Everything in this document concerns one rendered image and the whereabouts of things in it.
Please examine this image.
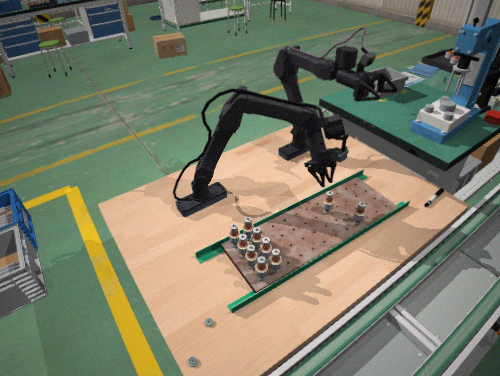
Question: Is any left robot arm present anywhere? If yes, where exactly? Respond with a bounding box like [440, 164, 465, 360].
[273, 45, 376, 157]

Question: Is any brown perforated board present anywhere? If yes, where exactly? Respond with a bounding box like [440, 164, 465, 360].
[221, 177, 398, 293]

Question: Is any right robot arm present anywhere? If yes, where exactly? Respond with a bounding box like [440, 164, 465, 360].
[176, 92, 345, 213]

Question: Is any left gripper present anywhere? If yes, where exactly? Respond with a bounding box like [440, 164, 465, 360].
[346, 55, 397, 102]

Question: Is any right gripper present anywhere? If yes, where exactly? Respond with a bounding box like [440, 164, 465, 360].
[304, 141, 345, 187]

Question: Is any yellow floor marking line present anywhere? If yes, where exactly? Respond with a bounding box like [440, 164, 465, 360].
[65, 186, 163, 376]
[23, 185, 71, 209]

